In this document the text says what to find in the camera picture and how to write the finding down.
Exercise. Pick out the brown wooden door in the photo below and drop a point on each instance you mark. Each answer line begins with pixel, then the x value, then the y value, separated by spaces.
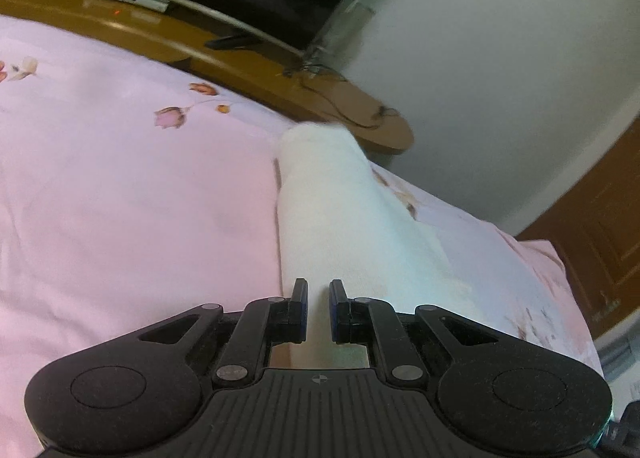
pixel 594 228

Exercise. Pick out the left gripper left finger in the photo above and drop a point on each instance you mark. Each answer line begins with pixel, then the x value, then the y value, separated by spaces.
pixel 233 347

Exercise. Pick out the wooden TV stand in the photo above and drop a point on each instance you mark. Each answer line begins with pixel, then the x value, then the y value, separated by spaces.
pixel 268 74

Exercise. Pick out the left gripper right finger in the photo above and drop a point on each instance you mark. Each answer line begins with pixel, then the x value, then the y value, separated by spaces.
pixel 405 348

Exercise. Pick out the black television foot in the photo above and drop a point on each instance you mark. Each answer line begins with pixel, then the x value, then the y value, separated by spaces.
pixel 233 42

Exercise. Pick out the pink floral bed sheet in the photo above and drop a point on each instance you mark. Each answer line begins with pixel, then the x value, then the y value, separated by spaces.
pixel 131 192

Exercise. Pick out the clear glass vase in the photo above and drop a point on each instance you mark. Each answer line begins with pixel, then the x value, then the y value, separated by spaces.
pixel 340 38

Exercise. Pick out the pale mint small garment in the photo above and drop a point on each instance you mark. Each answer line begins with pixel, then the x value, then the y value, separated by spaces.
pixel 337 221

